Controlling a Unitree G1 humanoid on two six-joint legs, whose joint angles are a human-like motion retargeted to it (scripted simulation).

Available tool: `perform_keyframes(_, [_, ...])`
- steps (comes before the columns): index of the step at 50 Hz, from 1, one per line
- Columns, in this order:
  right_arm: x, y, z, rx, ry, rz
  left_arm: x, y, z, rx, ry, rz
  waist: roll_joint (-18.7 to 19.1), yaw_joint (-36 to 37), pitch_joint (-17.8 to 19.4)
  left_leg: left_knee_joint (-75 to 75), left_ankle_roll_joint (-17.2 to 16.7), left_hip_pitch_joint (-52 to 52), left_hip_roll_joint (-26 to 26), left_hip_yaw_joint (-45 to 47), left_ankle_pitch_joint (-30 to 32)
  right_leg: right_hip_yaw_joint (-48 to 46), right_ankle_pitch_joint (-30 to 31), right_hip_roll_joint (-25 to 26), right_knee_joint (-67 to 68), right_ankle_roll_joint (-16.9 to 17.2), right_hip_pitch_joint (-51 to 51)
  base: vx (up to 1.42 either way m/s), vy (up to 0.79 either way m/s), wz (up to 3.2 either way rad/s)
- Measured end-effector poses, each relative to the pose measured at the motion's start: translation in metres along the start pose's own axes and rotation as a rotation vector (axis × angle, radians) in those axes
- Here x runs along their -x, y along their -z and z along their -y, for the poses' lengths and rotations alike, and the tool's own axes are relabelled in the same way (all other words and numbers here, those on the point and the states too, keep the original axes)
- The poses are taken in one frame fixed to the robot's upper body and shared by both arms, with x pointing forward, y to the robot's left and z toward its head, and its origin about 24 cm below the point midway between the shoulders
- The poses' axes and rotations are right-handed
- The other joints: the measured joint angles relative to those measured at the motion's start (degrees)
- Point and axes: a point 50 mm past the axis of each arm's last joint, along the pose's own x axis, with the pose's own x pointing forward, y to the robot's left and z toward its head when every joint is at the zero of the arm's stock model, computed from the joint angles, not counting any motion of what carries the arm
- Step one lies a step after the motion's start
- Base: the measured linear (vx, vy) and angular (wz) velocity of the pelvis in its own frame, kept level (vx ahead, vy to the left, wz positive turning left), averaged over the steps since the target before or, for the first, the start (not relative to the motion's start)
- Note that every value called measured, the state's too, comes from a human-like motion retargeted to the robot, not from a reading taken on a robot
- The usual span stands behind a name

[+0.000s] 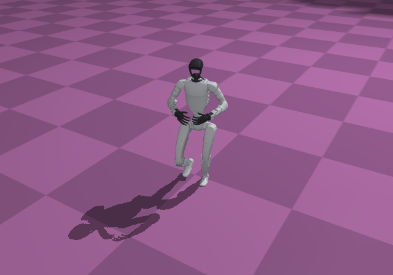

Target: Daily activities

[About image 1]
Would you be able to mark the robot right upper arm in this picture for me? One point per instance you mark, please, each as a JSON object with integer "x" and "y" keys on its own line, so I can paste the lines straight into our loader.
{"x": 177, "y": 90}

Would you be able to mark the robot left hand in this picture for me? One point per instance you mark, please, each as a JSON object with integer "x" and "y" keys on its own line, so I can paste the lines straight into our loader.
{"x": 202, "y": 119}

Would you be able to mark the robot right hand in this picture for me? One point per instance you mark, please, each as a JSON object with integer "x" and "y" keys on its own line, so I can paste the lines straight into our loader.
{"x": 180, "y": 116}

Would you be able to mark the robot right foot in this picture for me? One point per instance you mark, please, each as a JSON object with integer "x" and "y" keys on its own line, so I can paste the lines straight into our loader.
{"x": 188, "y": 169}

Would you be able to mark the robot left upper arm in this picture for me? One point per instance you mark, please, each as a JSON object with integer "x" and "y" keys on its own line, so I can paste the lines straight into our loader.
{"x": 214, "y": 87}

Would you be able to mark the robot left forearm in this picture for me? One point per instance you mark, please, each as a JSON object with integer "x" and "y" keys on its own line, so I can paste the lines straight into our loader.
{"x": 219, "y": 109}

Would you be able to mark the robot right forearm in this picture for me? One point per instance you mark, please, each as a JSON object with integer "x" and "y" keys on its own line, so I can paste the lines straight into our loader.
{"x": 172, "y": 106}

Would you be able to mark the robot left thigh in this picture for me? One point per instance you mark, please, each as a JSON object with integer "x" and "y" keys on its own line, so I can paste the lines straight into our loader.
{"x": 209, "y": 135}

